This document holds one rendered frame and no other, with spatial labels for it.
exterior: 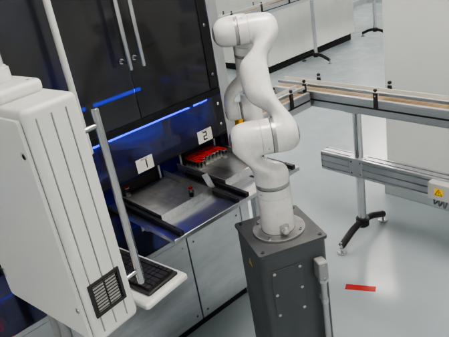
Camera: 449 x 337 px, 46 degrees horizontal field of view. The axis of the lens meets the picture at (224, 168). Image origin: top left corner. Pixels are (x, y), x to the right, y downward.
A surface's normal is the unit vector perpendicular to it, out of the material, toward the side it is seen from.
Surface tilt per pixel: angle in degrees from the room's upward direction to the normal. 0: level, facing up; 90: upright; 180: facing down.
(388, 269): 0
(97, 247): 90
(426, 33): 90
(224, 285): 90
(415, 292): 0
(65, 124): 90
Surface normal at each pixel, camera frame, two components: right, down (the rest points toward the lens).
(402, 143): -0.73, 0.39
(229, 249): 0.66, 0.22
